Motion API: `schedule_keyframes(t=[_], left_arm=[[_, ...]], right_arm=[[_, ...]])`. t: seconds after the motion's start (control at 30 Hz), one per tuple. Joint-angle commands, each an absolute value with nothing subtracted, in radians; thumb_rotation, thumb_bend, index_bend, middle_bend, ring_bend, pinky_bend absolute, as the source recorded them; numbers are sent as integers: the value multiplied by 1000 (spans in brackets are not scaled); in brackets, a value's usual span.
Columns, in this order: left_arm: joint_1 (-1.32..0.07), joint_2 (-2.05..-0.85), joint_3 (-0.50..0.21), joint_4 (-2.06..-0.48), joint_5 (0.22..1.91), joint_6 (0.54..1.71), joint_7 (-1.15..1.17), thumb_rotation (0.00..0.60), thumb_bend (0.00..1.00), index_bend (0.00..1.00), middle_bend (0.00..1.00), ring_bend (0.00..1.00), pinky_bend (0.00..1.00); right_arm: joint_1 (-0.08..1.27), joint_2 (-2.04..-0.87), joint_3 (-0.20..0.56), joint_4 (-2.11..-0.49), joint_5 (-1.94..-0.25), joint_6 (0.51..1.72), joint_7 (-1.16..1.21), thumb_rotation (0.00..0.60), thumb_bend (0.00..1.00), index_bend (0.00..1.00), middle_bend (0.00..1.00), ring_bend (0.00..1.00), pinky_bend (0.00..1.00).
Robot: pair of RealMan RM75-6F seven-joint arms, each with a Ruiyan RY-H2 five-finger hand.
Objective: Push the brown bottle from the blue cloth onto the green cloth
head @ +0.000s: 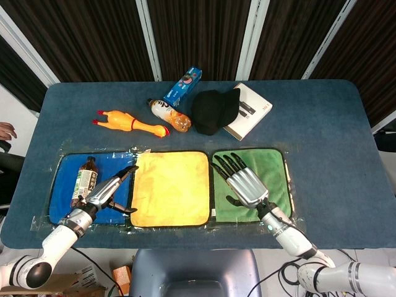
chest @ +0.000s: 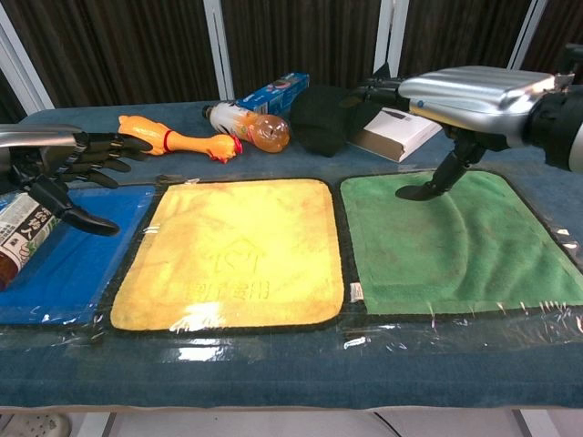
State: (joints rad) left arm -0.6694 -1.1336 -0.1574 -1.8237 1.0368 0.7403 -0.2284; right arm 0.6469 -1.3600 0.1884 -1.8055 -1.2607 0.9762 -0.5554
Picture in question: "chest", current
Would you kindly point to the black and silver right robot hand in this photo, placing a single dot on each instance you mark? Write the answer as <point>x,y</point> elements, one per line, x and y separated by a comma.
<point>473,98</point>

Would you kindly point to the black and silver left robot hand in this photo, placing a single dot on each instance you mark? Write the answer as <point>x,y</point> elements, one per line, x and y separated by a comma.
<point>50,159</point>

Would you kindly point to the brown tea bottle white label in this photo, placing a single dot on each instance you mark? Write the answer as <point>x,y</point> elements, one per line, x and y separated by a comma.
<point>23,227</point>

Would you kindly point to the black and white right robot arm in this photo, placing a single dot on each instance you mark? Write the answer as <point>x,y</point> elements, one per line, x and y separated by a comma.
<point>562,132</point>

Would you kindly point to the blue cloth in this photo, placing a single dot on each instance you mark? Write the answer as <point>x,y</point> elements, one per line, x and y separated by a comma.
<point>73,273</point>

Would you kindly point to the green cloth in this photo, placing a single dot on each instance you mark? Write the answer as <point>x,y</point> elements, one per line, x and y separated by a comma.
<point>455,255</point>

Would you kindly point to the yellow cloth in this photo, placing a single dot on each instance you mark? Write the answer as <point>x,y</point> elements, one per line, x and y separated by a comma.
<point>228,255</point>

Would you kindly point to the white flat cardboard box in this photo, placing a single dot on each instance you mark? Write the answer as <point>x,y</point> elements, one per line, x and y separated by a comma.
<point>396,136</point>

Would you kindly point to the yellow rubber chicken toy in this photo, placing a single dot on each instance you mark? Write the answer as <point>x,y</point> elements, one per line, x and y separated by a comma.
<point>182,140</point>

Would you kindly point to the black cap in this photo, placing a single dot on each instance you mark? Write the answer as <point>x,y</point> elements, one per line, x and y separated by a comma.
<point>323,120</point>

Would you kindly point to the blue Oreo cookie box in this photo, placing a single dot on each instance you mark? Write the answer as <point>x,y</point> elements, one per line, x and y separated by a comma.
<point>273,93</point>

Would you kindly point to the orange drink plastic bottle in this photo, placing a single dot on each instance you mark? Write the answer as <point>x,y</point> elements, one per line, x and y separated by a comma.
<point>255,127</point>

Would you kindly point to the white perforated sandal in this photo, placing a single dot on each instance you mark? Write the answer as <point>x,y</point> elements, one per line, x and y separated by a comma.
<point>32,425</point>

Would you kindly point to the clear plastic film sheet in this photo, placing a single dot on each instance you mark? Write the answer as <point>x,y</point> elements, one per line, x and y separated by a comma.
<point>282,341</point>

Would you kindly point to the white partition post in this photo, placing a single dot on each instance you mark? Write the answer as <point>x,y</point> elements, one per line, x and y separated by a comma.
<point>528,34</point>
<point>219,50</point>
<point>391,36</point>
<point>20,68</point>

